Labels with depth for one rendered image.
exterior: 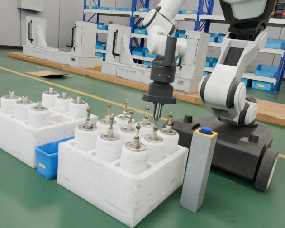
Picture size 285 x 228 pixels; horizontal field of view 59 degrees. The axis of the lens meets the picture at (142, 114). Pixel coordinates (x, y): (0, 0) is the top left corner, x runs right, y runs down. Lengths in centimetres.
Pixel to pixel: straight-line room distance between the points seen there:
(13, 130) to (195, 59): 227
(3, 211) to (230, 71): 105
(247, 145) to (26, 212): 96
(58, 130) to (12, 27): 656
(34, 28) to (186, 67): 327
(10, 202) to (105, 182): 35
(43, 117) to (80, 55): 313
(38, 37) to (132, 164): 471
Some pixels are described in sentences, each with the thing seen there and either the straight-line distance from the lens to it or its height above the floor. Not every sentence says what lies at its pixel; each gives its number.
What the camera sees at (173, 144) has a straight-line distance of 106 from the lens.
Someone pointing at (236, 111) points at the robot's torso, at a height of 35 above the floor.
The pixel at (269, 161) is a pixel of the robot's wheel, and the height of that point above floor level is 17.
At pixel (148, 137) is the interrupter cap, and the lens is 98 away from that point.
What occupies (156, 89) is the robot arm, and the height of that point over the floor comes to 45.
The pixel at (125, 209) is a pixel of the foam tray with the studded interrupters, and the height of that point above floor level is 6.
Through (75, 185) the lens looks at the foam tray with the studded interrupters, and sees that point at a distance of 105.
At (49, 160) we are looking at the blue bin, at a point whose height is 9.
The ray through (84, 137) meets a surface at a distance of 99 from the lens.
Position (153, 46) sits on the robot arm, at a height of 59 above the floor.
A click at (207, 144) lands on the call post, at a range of 93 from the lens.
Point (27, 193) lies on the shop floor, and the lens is 109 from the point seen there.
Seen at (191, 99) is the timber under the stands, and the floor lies 5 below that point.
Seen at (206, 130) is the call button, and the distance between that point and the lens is 94.
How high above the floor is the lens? 60
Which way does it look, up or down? 16 degrees down
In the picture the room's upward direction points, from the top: 7 degrees clockwise
